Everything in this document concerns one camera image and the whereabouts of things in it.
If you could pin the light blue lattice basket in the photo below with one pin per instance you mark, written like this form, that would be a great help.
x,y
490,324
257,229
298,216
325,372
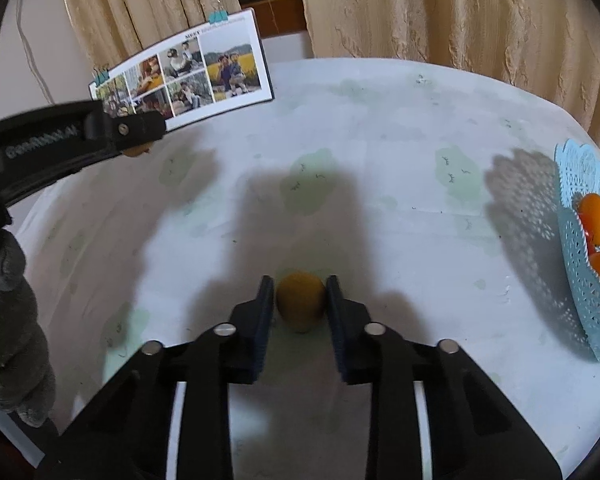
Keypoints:
x,y
575,270

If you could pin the wooden window sill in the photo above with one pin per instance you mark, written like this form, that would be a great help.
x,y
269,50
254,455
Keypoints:
x,y
275,12

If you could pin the beige curtain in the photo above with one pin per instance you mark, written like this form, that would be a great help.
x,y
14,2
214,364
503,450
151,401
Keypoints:
x,y
145,5
455,15

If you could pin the photo collage board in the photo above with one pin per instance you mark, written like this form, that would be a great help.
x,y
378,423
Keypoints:
x,y
205,70

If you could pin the teal binder clip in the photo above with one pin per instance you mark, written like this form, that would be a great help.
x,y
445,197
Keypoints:
x,y
219,17
101,79

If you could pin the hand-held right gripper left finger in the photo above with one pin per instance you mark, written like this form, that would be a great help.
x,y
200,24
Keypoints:
x,y
265,320

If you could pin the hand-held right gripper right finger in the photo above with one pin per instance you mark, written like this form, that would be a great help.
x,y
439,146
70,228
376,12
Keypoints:
x,y
336,320

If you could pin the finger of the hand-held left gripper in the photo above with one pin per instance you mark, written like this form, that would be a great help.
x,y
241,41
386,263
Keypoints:
x,y
130,130

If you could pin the white printed tablecloth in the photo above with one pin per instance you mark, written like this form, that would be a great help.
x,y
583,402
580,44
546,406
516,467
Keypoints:
x,y
380,160

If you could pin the red tomato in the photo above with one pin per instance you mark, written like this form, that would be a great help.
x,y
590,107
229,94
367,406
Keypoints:
x,y
586,240

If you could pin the small yellow-brown round fruit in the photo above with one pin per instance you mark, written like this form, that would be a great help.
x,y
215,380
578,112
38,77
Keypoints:
x,y
137,151
300,300

